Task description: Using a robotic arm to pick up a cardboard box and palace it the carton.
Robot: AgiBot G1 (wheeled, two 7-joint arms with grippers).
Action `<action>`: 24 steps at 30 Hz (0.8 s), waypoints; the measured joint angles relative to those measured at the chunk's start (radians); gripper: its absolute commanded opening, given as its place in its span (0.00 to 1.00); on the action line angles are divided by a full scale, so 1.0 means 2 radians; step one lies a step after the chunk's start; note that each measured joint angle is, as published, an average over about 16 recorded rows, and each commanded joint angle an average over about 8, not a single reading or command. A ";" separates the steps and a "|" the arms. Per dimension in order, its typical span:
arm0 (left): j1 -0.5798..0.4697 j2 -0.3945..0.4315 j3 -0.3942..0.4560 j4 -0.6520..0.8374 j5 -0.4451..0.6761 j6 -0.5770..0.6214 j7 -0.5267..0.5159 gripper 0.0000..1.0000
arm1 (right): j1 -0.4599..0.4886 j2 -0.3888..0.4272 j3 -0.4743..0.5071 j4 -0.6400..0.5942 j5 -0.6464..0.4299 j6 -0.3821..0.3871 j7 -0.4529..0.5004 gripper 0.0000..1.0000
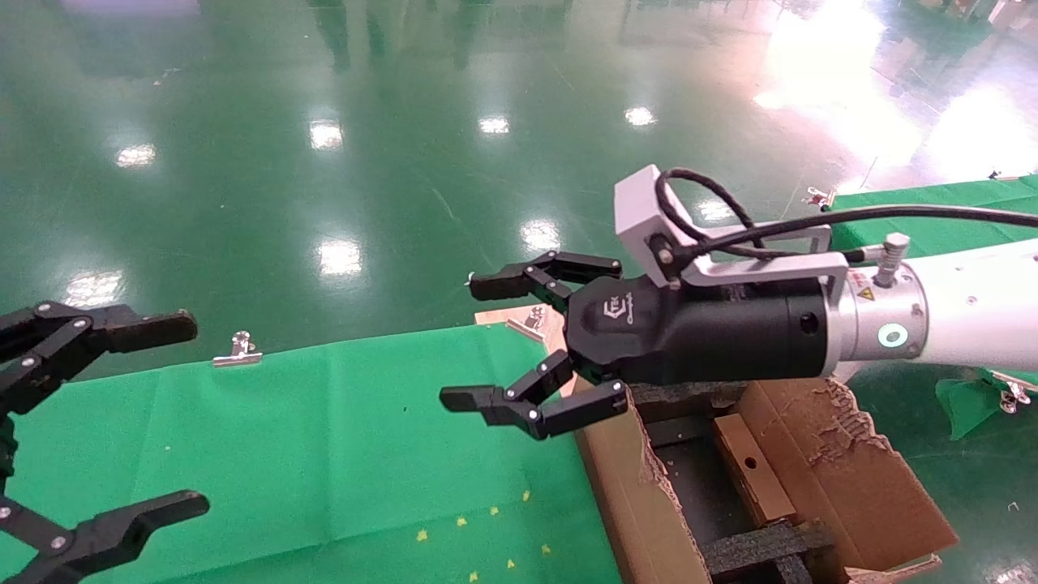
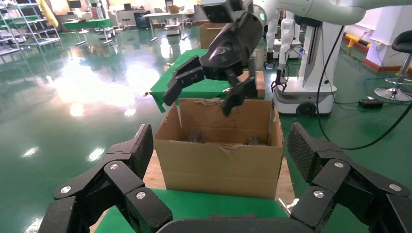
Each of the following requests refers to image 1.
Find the large green tablecloth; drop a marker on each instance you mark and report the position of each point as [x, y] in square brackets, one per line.
[308, 430]

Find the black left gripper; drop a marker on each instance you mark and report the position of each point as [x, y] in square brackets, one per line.
[6, 450]

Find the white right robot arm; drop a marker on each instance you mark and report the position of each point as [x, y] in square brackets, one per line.
[973, 316]

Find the silver binder clip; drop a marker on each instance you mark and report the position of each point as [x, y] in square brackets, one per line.
[239, 353]
[821, 197]
[525, 326]
[1012, 396]

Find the large open cardboard carton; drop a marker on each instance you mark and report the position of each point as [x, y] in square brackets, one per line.
[851, 478]

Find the green tablecloth with corner clips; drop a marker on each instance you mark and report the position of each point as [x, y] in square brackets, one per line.
[973, 193]

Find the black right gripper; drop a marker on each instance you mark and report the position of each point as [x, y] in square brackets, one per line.
[714, 341]

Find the small long cardboard box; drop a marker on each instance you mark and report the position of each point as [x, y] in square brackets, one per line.
[758, 487]

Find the black foam insert block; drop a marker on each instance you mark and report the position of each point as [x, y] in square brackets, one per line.
[754, 551]
[689, 396]

